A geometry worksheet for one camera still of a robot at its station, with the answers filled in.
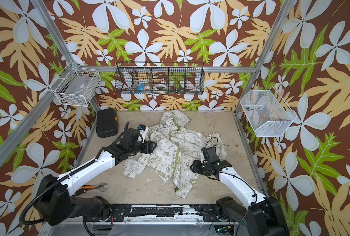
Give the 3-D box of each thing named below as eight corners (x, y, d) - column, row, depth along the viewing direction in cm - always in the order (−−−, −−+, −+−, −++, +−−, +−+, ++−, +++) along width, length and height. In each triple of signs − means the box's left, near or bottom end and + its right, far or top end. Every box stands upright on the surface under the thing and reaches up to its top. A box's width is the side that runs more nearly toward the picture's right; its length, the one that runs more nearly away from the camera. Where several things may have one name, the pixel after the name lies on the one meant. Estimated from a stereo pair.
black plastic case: (99, 140, 105) (95, 135, 100) (100, 114, 121) (96, 109, 116) (119, 135, 107) (116, 130, 102) (117, 111, 123) (114, 105, 118)
